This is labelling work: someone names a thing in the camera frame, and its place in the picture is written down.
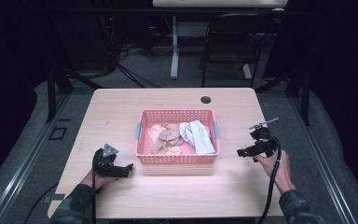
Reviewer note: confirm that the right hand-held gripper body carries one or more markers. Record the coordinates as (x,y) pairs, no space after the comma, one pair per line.
(262,141)

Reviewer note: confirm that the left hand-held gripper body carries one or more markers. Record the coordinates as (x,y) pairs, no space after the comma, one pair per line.
(103,161)

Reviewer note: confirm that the person's left hand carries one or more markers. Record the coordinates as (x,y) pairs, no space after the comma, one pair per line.
(98,182)

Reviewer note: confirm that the person's right hand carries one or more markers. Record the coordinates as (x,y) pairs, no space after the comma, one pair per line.
(279,172)

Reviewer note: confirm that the light pink cloth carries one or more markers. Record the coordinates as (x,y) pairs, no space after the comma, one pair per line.
(154,131)

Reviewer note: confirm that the white cloth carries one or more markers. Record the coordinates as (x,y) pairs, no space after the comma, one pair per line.
(199,137)

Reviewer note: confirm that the pink plastic basket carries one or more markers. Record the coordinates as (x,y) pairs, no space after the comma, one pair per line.
(177,158)

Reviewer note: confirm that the tan cloth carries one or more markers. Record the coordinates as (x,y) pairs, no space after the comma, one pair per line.
(167,137)

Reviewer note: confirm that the black tape square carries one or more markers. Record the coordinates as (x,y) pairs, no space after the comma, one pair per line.
(57,133)

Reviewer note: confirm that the black metal stand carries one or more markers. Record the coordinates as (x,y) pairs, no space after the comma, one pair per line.
(52,93)
(304,93)

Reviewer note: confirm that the white desk foot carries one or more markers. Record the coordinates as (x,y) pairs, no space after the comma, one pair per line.
(246,71)

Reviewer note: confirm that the black folding chair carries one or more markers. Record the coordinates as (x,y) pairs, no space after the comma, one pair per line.
(234,40)

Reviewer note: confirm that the white desk leg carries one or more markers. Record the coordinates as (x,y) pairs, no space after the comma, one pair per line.
(174,49)

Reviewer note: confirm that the light background desk top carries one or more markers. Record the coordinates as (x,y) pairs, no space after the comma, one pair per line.
(219,3)

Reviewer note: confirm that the aluminium floor rail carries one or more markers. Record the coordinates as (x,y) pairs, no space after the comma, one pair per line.
(320,161)
(21,165)

